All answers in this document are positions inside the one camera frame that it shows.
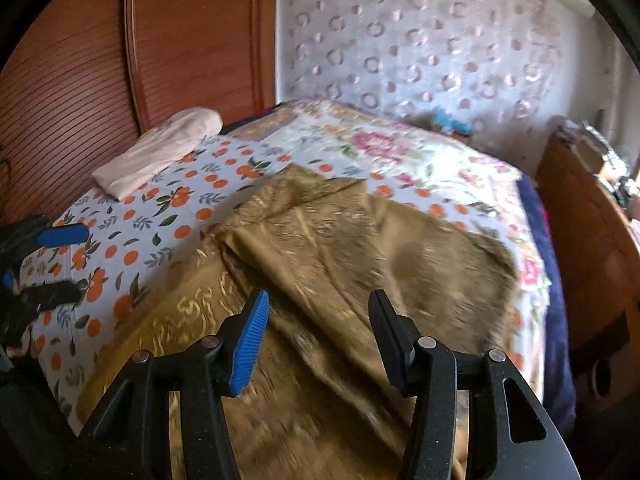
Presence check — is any wooden headboard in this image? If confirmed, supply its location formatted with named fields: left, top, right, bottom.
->
left=0, top=0, right=279, bottom=227

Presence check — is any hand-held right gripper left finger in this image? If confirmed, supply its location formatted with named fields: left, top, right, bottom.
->
left=75, top=290, right=270, bottom=480

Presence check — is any circle patterned sheer curtain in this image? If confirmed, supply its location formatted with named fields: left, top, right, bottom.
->
left=275, top=0, right=617, bottom=137

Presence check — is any navy blanket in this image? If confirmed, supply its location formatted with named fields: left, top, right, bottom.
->
left=515, top=175, right=577, bottom=427

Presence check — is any beige folded cloth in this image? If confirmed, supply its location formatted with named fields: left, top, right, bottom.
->
left=91, top=106, right=224, bottom=200

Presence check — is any orange print bedsheet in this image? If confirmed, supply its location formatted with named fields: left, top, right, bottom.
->
left=25, top=130, right=547, bottom=436

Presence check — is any floral quilt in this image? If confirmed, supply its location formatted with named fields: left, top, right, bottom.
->
left=225, top=99, right=551, bottom=292

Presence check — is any wooden headboard cabinet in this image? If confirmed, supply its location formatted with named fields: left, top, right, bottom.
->
left=535, top=130, right=640, bottom=397

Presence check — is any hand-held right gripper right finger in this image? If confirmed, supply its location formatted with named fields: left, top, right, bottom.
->
left=369, top=289, right=583, bottom=480

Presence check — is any golden brown patterned shirt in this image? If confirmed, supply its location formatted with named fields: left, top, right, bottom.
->
left=75, top=162, right=519, bottom=480

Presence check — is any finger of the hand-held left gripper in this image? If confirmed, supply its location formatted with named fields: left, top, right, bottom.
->
left=0, top=216, right=91, bottom=257
left=20, top=280, right=92, bottom=312

